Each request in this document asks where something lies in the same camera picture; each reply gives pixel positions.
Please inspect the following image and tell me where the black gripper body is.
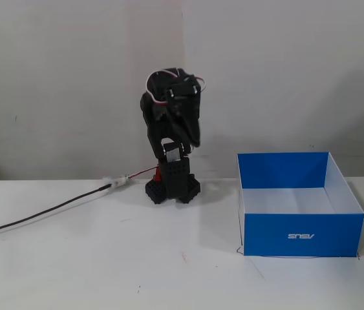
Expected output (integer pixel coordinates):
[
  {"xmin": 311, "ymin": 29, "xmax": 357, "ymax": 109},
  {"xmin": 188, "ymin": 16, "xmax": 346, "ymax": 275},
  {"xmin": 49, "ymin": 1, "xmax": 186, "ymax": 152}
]
[{"xmin": 164, "ymin": 68, "xmax": 202, "ymax": 123}]

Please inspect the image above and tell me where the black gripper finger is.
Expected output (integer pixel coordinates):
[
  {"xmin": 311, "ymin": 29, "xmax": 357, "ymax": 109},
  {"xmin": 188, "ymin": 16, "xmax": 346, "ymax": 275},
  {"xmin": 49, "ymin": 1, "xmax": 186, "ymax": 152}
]
[
  {"xmin": 181, "ymin": 113, "xmax": 202, "ymax": 148},
  {"xmin": 167, "ymin": 112, "xmax": 193, "ymax": 154}
]

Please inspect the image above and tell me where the blue and white cardboard box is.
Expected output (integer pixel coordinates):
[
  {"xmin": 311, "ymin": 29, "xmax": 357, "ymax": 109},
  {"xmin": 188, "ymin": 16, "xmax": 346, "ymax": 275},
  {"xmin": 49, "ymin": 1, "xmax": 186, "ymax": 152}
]
[{"xmin": 236, "ymin": 151, "xmax": 364, "ymax": 258}]

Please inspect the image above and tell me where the white and red servo wire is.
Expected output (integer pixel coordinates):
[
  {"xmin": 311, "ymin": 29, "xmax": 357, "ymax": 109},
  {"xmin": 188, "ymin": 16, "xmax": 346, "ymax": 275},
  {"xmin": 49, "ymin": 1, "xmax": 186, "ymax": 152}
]
[{"xmin": 145, "ymin": 70, "xmax": 207, "ymax": 106}]

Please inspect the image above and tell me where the white cable connector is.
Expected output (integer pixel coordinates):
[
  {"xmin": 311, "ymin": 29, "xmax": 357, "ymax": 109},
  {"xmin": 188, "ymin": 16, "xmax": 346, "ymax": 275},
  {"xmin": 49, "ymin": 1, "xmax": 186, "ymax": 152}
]
[{"xmin": 101, "ymin": 173, "xmax": 131, "ymax": 189}]

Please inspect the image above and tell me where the black power cable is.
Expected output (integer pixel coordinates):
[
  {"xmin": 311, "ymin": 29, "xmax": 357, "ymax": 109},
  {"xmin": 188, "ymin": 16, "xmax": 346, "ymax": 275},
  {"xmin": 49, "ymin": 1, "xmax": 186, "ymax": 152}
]
[{"xmin": 0, "ymin": 184, "xmax": 112, "ymax": 242}]

